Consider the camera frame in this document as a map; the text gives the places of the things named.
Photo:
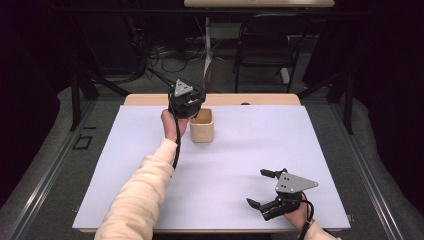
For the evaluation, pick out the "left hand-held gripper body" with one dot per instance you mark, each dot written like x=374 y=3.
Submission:
x=182 y=100

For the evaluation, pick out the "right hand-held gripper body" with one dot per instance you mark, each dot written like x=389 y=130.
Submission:
x=291 y=183

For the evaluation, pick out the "beige square cup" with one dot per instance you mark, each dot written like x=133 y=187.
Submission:
x=201 y=131

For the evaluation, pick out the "person's left hand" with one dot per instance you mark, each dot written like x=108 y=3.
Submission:
x=170 y=126

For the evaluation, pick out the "person's right hand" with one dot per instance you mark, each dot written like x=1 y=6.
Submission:
x=300 y=216

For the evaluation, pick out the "white table mat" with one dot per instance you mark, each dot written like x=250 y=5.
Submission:
x=250 y=150

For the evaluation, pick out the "wooden table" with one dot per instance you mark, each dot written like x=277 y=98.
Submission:
x=233 y=99

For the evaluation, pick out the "white-legged desk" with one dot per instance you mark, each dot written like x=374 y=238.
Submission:
x=208 y=40

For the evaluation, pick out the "black chair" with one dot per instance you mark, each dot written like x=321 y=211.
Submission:
x=266 y=46

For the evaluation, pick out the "black metal stand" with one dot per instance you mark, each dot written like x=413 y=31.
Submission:
x=76 y=100
x=348 y=106

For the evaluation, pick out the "metal floor rail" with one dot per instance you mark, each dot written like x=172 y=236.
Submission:
x=366 y=173
x=50 y=173

